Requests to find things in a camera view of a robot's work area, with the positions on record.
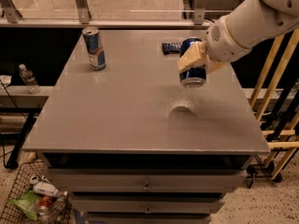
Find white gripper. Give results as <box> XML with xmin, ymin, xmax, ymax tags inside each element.
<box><xmin>178</xmin><ymin>16</ymin><xmax>251</xmax><ymax>74</ymax></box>

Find blue pepsi can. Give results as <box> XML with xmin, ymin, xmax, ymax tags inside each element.
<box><xmin>179</xmin><ymin>37</ymin><xmax>206</xmax><ymax>89</ymax></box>

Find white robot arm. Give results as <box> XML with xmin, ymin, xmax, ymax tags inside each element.
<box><xmin>178</xmin><ymin>0</ymin><xmax>299</xmax><ymax>73</ymax></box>

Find red bull can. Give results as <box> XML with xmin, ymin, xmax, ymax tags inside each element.
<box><xmin>82</xmin><ymin>26</ymin><xmax>106</xmax><ymax>71</ymax></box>

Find silver can in basket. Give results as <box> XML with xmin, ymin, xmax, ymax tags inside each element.
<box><xmin>29</xmin><ymin>175</ymin><xmax>40</xmax><ymax>185</ymax></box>

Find red can in basket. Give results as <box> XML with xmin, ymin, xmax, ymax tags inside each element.
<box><xmin>36</xmin><ymin>196</ymin><xmax>55</xmax><ymax>215</ymax></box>

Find dark blue snack bar wrapper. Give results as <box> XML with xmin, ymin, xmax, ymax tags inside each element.
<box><xmin>162</xmin><ymin>42</ymin><xmax>181</xmax><ymax>55</ymax></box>

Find grey drawer cabinet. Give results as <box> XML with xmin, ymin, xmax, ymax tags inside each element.
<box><xmin>24</xmin><ymin>30</ymin><xmax>269</xmax><ymax>224</ymax></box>

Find clear plastic water bottle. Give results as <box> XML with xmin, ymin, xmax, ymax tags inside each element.
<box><xmin>19</xmin><ymin>64</ymin><xmax>40</xmax><ymax>94</ymax></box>

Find metal glass railing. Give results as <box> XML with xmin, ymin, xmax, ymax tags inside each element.
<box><xmin>1</xmin><ymin>0</ymin><xmax>238</xmax><ymax>29</ymax></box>

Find grey side shelf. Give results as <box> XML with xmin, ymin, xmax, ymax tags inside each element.
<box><xmin>0</xmin><ymin>86</ymin><xmax>53</xmax><ymax>170</ymax></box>

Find white plastic bottle in basket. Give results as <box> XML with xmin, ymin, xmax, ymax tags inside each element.
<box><xmin>33</xmin><ymin>181</ymin><xmax>63</xmax><ymax>198</ymax></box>

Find green snack bag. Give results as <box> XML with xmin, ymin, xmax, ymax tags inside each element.
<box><xmin>7</xmin><ymin>190</ymin><xmax>41</xmax><ymax>221</ymax></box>

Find wooden yellow cart frame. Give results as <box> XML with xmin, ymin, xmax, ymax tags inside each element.
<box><xmin>247</xmin><ymin>29</ymin><xmax>299</xmax><ymax>188</ymax></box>

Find black wire basket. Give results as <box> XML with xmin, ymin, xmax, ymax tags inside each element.
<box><xmin>1</xmin><ymin>161</ymin><xmax>71</xmax><ymax>224</ymax></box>

